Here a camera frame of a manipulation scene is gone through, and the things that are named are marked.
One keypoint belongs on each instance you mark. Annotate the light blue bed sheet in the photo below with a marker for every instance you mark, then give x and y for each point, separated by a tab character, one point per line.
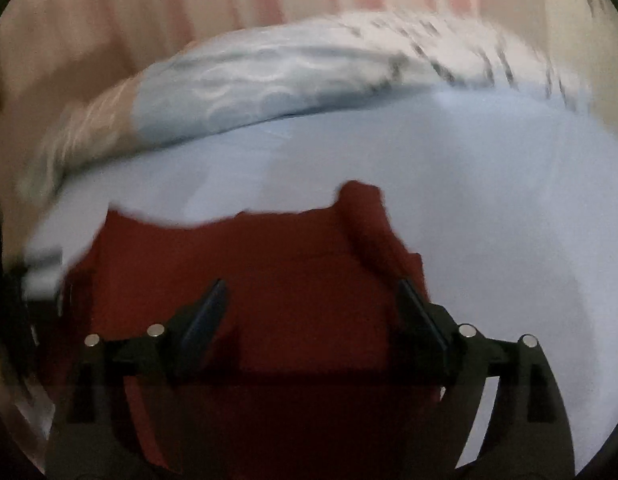
489	210

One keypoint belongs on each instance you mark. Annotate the patterned blue beige pillow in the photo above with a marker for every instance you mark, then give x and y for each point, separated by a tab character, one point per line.
309	65

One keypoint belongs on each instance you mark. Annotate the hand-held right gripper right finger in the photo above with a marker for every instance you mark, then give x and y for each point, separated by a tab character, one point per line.
424	317

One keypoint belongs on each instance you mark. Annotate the red knitted sweater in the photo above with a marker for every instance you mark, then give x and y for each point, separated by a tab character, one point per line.
294	310

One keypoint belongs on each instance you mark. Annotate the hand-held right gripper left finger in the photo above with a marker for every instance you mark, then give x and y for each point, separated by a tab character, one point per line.
201	320

